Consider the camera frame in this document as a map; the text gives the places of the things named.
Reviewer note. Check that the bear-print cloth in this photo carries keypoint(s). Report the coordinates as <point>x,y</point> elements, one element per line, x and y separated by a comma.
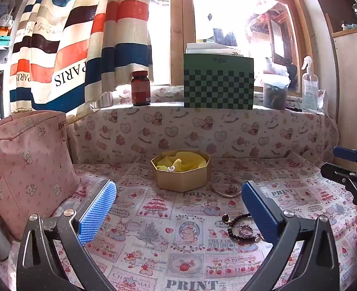
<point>196,130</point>

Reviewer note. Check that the striped curtain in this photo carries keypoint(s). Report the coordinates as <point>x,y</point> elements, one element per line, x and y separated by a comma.
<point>75,36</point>

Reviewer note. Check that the metal cup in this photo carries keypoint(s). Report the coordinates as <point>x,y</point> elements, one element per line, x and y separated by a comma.
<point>104,100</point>

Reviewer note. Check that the white paper box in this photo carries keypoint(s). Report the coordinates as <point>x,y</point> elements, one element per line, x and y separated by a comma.
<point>208,48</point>

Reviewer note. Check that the plastic container with lid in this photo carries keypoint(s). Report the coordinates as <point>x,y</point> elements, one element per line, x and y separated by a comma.
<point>275,94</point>

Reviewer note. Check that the yellow cloth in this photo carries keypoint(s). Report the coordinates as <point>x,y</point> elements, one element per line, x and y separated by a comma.
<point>190,159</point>

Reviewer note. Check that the dark pen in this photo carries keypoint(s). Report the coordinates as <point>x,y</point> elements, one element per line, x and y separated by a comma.
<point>293,108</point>

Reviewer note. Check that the silver bangle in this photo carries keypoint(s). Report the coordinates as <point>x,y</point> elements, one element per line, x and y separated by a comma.
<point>227,196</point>

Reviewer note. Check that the wooden window frame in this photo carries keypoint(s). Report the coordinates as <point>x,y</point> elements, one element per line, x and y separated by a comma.
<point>177,36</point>

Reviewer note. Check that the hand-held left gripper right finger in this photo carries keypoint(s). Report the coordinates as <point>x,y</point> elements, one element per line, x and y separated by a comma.
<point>260,212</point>

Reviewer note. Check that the gold octagonal jewelry box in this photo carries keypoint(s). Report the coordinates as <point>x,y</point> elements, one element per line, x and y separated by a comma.
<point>181,180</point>

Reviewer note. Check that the pink printed tablecloth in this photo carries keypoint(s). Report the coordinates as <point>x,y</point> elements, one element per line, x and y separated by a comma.
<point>166,248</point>

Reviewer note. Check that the green checkered box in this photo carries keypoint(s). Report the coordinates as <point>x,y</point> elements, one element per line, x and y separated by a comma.
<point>217,85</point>

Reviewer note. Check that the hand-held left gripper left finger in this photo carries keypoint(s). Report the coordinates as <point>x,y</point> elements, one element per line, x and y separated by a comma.
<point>98,212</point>

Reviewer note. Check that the brown medicine bottle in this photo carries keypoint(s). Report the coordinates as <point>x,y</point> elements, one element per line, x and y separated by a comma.
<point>140,91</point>

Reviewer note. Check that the pink bear-print bag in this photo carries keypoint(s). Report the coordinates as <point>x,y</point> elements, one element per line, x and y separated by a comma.
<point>29,163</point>

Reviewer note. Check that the black heart pendant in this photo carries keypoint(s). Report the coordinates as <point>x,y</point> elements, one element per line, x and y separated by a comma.
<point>226,217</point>

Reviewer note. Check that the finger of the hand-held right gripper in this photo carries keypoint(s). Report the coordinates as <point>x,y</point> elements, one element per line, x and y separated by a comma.
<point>345,154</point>
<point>336,172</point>

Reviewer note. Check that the white wardrobe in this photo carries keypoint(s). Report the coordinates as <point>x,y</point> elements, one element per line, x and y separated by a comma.
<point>354,97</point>

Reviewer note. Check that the clear spray bottle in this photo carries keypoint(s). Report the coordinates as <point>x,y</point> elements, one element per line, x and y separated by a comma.
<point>309,91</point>

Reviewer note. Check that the small white charm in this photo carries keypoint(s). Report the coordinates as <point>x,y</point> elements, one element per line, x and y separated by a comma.
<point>172,168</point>

